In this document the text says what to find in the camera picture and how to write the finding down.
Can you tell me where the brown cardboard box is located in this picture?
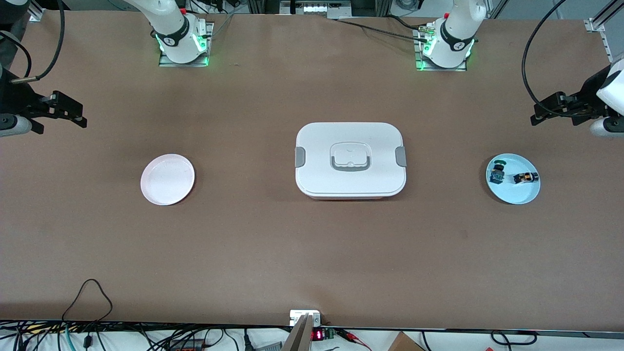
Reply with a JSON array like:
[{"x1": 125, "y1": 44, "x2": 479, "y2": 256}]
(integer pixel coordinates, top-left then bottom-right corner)
[{"x1": 388, "y1": 331, "x2": 425, "y2": 351}]

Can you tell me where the small white socket box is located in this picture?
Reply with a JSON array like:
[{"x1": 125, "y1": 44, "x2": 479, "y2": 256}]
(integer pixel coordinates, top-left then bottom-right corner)
[{"x1": 290, "y1": 310, "x2": 321, "y2": 326}]

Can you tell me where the light blue round plate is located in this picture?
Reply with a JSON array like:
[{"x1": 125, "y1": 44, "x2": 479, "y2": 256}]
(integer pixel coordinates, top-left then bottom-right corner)
[{"x1": 486, "y1": 154, "x2": 541, "y2": 205}]

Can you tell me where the pink round plate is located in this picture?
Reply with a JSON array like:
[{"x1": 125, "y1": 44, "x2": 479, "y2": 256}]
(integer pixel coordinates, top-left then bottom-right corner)
[{"x1": 140, "y1": 154, "x2": 195, "y2": 206}]

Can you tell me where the silver device with lights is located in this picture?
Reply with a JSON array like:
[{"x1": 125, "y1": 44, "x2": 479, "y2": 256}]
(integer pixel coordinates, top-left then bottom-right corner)
[{"x1": 280, "y1": 0, "x2": 352, "y2": 16}]

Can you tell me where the red test lead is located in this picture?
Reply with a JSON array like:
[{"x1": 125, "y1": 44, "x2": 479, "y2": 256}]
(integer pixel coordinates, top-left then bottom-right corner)
[{"x1": 336, "y1": 328, "x2": 373, "y2": 351}]

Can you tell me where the aluminium profile bar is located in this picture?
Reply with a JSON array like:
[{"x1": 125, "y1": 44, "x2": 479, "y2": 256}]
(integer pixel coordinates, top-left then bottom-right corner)
[{"x1": 282, "y1": 313, "x2": 315, "y2": 351}]

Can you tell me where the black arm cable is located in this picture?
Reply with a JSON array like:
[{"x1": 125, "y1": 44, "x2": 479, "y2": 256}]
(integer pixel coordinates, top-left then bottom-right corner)
[
  {"x1": 0, "y1": 0, "x2": 66, "y2": 82},
  {"x1": 521, "y1": 0, "x2": 568, "y2": 115}
]

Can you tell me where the green blue push-button switch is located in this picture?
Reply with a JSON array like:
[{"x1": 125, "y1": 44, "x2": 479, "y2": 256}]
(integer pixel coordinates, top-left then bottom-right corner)
[{"x1": 489, "y1": 159, "x2": 507, "y2": 185}]

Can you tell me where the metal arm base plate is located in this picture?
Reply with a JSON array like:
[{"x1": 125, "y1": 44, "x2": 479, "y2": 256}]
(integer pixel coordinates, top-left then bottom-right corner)
[
  {"x1": 414, "y1": 27, "x2": 468, "y2": 72},
  {"x1": 158, "y1": 22, "x2": 214, "y2": 67}
]

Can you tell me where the thin black looped cable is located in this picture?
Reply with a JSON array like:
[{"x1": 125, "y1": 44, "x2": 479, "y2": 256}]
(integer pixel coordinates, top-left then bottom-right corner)
[{"x1": 62, "y1": 279, "x2": 114, "y2": 322}]

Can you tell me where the black cable lying on table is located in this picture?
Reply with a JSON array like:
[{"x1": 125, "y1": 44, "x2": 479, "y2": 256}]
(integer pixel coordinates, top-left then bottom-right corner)
[{"x1": 328, "y1": 18, "x2": 432, "y2": 43}]

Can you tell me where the white lunch box grey handle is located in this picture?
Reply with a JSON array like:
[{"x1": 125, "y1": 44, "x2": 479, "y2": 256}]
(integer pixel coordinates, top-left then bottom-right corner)
[{"x1": 295, "y1": 122, "x2": 407, "y2": 200}]

